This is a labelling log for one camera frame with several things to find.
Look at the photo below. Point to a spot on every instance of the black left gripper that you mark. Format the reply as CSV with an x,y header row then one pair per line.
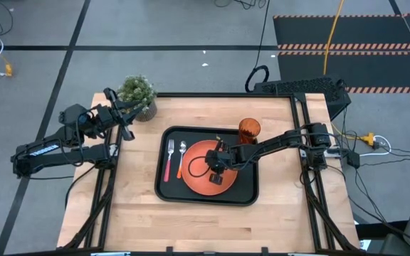
x,y
107,115

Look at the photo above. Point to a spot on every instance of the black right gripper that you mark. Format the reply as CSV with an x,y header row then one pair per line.
x,y
230,156

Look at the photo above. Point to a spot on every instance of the orange round plate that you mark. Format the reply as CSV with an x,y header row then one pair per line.
x,y
199,183

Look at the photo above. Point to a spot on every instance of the black rectangular tray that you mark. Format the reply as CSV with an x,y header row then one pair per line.
x,y
247,192

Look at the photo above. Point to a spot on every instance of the orange faceted plastic cup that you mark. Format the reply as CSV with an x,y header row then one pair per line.
x,y
249,129

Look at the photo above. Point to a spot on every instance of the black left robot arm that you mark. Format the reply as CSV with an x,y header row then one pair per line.
x,y
66,156

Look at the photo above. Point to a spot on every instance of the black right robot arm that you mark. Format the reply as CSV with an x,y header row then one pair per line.
x,y
279,140

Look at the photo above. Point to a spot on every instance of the small potted green plant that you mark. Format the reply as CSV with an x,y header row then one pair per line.
x,y
141,89

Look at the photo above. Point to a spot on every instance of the black perforated computer tower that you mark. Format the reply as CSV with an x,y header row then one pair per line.
x,y
315,87

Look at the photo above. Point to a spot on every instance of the black power adapter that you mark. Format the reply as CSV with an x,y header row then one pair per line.
x,y
353,160

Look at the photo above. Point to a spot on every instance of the yellow power plug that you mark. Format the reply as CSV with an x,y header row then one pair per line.
x,y
368,138

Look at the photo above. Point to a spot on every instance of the black hazard-striped floor mat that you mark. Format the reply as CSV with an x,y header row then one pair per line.
x,y
368,32

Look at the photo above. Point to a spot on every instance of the black aluminium rail frame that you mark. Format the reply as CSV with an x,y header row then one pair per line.
x,y
112,199

